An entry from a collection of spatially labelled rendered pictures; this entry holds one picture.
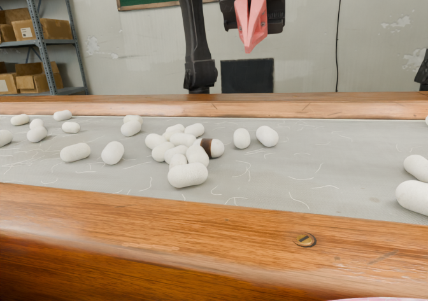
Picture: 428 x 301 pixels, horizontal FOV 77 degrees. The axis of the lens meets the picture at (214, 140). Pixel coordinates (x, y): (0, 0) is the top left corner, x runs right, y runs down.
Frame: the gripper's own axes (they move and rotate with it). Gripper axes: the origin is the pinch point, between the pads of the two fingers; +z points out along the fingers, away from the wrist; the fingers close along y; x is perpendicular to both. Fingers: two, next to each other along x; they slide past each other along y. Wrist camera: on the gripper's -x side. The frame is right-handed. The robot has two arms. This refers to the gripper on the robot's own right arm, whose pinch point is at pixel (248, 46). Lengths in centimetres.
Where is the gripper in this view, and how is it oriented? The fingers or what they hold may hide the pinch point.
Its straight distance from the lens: 42.3
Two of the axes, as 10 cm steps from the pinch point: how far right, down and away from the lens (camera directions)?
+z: -1.6, 8.6, -4.8
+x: 2.1, 5.1, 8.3
